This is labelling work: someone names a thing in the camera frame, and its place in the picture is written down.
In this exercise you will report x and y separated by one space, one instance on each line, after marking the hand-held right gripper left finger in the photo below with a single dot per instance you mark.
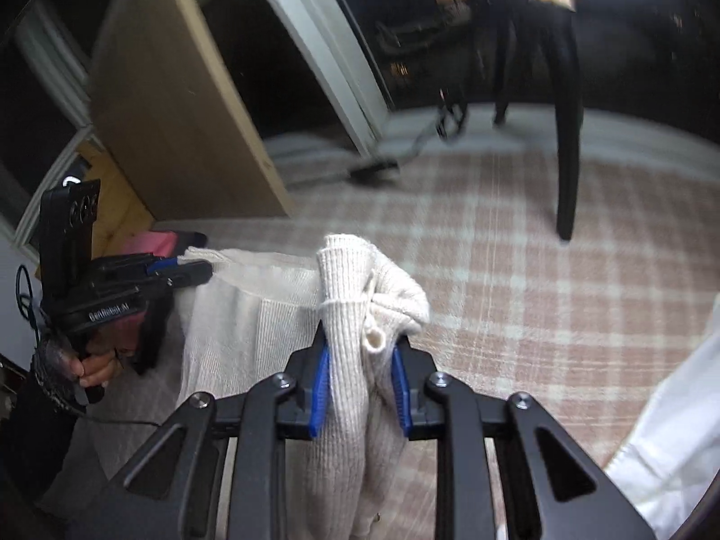
319 399

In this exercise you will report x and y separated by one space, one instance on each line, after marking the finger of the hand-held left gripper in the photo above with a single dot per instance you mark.
188 277
164 263

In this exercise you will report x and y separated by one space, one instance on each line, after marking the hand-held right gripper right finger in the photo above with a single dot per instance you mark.
400 399

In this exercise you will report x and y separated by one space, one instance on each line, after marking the cream ribbed knit sweater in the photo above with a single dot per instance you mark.
343 320

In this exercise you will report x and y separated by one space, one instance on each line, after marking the person's left forearm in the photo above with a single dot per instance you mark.
39 433

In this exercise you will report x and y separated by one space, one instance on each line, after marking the dark folded clothes stack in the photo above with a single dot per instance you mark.
190 238

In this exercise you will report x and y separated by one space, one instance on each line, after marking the person's left hand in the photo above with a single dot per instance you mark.
101 368

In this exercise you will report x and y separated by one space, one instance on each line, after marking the pink folded shirt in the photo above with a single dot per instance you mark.
149 244

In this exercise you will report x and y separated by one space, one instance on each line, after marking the pine plank board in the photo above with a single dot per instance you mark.
118 197

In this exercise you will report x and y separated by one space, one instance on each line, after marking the large tan wooden panel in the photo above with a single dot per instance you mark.
185 95

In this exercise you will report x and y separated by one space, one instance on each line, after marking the checked beige woven mat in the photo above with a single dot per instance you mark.
506 236

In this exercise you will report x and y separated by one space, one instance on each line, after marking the white shirt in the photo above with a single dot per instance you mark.
675 405

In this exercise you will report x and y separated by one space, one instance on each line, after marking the white window frame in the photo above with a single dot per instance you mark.
332 50

